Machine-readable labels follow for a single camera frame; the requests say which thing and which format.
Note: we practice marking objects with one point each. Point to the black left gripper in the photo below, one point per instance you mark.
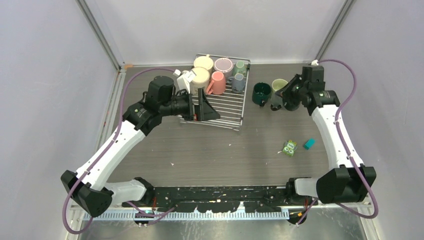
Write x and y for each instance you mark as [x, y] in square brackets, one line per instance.
[206, 111]

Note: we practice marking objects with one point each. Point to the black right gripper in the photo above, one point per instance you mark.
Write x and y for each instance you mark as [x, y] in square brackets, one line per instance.
[284, 92]

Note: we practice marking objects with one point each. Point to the light green mug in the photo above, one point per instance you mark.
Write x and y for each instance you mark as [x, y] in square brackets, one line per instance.
[278, 84]

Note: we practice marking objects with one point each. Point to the dark teal mug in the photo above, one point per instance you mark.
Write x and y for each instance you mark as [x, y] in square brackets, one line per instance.
[261, 93]

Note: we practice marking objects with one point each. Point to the dark grey mug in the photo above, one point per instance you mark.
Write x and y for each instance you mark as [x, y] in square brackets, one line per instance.
[276, 102]

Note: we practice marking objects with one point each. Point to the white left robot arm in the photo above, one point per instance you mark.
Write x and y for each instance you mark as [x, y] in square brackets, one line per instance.
[88, 186]

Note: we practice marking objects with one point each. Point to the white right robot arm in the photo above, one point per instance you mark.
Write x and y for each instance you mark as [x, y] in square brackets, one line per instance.
[342, 183]

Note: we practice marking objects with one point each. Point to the salmon pink mug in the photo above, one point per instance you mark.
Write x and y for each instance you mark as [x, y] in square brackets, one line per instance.
[217, 85]

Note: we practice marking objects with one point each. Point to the cream mug front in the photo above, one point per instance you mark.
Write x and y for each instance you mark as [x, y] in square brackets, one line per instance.
[201, 79]

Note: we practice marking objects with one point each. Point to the cream mug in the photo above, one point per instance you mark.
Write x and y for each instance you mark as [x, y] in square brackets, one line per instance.
[201, 79]
[204, 61]

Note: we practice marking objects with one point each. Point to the small blue grey cup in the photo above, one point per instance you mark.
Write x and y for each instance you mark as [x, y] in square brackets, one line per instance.
[238, 83]

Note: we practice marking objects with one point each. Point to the cream mug back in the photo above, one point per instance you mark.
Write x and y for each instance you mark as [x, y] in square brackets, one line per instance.
[204, 61]

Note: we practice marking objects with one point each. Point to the mauve pink mug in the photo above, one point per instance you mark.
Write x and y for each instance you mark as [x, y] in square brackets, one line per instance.
[224, 65]

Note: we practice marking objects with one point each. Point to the small sage green cup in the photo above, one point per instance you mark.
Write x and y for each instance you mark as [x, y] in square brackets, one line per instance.
[240, 67]

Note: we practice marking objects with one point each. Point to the green toy monster block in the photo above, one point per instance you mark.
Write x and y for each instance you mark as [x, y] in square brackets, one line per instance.
[289, 148]

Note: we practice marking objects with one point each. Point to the teal toy block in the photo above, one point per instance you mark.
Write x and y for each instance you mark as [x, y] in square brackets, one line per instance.
[309, 143]

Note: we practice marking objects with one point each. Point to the metal wire dish rack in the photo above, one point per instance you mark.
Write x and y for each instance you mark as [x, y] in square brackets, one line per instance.
[230, 105]

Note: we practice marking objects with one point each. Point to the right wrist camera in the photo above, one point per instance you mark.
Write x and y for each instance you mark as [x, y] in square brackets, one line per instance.
[315, 62]

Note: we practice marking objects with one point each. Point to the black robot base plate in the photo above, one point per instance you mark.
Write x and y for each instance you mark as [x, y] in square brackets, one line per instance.
[222, 199]

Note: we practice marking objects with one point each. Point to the aluminium front rail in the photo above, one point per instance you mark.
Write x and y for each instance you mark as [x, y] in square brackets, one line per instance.
[240, 213]

